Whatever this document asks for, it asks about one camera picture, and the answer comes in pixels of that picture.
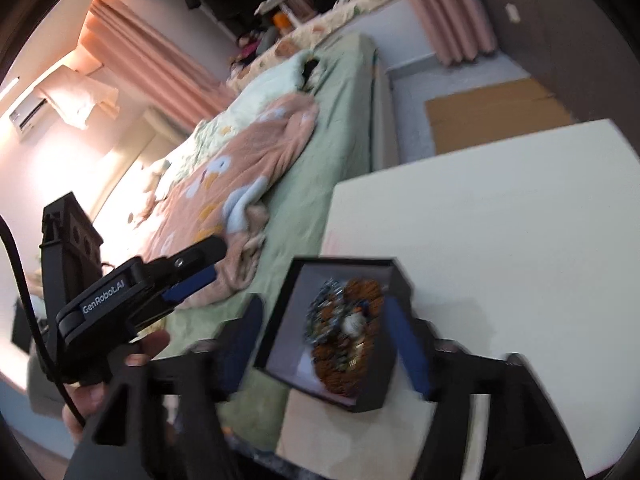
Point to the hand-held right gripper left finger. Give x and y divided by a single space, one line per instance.
245 347

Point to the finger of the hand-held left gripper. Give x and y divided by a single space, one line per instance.
192 262

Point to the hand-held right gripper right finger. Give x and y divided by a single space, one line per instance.
406 352

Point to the black jewelry box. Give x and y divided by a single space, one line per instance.
280 340

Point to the person's left hand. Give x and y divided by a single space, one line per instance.
147 347

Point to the pink duck print blanket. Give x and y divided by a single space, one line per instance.
235 190

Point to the cream plush toy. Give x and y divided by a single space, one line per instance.
157 175

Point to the pale floral pillow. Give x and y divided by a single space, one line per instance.
210 135

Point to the bed with green sheet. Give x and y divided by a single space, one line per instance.
330 150

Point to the hanging pale cloth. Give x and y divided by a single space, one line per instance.
82 95

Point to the pale green pillow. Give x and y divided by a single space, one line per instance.
272 77

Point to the white air conditioner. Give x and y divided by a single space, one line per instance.
27 115

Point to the pink curtain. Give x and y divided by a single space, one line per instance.
160 60
445 5

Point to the plush doll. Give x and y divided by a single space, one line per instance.
250 47

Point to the flat cardboard sheet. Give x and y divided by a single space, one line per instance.
495 115

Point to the orange box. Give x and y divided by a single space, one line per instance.
281 20

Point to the white wall socket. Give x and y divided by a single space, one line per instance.
512 13

